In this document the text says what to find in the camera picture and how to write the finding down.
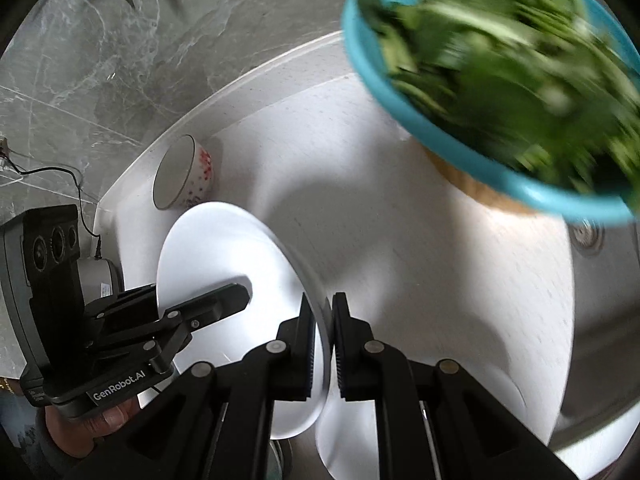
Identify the green leafy vegetables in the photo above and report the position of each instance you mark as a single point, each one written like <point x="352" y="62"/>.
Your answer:
<point x="527" y="83"/>

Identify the steel sink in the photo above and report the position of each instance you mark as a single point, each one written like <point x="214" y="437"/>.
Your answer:
<point x="603" y="380"/>

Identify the left hand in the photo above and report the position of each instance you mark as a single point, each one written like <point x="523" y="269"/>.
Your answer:
<point x="76" y="438"/>

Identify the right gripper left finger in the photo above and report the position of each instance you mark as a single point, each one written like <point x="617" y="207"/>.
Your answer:
<point x="234" y="408"/>

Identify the white shallow plate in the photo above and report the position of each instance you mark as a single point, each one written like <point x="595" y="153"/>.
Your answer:
<point x="217" y="244"/>

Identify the red floral white bowl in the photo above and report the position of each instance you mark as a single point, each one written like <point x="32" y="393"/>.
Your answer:
<point x="184" y="177"/>

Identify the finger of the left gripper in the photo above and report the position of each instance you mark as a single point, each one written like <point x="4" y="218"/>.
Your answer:
<point x="211" y="307"/>
<point x="138" y="302"/>

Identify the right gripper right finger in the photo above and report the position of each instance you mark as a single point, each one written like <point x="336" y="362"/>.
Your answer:
<point x="433" y="421"/>

